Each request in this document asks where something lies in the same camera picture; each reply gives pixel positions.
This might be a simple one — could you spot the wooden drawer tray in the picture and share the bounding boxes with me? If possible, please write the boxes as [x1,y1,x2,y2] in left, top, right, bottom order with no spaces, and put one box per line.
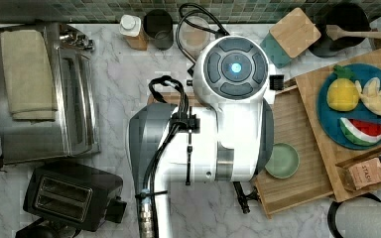
[253,86,333,217]

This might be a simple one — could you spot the beige folded towel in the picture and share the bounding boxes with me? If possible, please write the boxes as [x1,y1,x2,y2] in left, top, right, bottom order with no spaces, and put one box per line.
[0,30,58,121]

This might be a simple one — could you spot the blue plate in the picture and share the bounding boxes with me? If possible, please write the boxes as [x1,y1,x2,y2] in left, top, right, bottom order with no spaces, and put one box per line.
[317,63,381,150]

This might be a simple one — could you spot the wooden spatula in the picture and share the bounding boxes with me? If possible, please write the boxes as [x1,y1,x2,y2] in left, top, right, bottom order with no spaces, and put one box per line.
[325,25,381,41]

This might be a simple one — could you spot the teal box wooden lid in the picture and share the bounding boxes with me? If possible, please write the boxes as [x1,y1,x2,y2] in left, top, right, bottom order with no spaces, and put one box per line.
[260,8,321,68]

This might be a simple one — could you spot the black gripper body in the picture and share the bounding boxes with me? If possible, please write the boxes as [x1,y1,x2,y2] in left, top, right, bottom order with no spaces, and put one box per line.
[233,181,259,214]

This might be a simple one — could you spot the green ceramic plate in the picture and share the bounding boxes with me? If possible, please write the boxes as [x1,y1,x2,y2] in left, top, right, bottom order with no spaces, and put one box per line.
[265,143,300,179]

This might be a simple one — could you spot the stainless toaster oven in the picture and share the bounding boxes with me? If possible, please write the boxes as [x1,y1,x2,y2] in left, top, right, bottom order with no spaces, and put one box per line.
[0,22,99,165]

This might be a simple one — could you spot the black toaster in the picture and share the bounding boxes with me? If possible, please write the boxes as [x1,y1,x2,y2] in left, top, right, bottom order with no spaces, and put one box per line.
[23,161,127,232]

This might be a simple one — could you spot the black pot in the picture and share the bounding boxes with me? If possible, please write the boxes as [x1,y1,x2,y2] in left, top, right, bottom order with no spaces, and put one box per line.
[309,2,371,58]

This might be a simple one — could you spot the clear glass jar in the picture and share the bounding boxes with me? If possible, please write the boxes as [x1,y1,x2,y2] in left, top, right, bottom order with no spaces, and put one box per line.
[179,16,210,60]

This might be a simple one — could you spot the wooden cutting board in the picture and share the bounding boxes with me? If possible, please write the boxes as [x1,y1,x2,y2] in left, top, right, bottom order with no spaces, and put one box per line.
[147,92,201,107]

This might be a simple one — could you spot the toy watermelon slice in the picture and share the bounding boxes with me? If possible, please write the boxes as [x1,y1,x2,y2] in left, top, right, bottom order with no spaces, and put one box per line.
[339,117,381,146]

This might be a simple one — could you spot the wooden organizer box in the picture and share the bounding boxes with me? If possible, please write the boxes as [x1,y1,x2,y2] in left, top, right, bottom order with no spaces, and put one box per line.
[296,49,381,201]

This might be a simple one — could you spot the paper towel roll holder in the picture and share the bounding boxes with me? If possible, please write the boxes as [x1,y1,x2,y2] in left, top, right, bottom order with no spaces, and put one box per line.
[327,193,381,238]

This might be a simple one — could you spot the toy peeled banana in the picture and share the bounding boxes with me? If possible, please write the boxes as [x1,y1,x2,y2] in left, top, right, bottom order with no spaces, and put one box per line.
[355,77,381,116]

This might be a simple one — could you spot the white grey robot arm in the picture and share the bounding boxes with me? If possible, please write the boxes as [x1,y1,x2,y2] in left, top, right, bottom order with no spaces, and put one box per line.
[128,26,274,238]

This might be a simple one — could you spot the white cap bottle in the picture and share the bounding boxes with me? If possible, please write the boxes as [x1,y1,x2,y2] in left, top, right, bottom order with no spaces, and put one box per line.
[119,14,148,51]

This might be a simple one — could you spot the yellow toy pineapple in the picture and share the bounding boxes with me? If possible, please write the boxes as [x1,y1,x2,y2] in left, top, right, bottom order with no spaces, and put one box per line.
[326,64,359,112]

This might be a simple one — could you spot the dark metal cup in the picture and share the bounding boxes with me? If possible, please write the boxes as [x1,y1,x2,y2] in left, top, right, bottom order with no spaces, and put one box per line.
[144,9,174,51]

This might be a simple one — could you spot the brown tea packet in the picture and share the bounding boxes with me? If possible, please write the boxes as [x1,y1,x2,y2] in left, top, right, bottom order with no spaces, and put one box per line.
[345,158,381,190]

